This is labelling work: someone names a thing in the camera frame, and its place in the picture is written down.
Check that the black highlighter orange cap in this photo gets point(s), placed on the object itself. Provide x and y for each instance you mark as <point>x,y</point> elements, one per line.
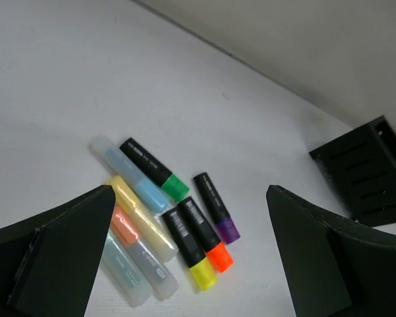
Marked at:
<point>209,240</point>

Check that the pastel blue highlighter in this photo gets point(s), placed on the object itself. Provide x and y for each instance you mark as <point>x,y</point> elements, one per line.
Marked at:
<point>123,166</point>

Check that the pastel orange highlighter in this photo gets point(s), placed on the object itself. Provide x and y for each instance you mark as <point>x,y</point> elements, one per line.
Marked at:
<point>157,274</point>

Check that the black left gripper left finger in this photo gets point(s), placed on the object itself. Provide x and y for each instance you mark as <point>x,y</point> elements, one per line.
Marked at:
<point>49,262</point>

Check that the black highlighter purple cap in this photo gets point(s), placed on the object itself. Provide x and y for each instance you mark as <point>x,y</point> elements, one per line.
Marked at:
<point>216,208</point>

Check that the black highlighter green cap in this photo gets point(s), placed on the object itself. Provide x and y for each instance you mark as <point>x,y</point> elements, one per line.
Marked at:
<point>156,171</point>

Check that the black slotted organizer box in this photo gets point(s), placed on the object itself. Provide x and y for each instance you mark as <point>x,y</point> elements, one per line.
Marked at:
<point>360,167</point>

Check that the pastel yellow highlighter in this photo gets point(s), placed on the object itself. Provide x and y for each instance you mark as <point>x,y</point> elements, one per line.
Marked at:
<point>132,210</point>

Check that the black highlighter yellow cap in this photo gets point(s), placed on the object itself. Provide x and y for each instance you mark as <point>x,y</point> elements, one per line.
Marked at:
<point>192,253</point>

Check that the pastel green highlighter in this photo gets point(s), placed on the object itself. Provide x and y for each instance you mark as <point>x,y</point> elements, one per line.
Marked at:
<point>124,270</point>

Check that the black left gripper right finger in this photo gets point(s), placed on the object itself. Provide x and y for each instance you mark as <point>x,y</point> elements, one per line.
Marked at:
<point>333,266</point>

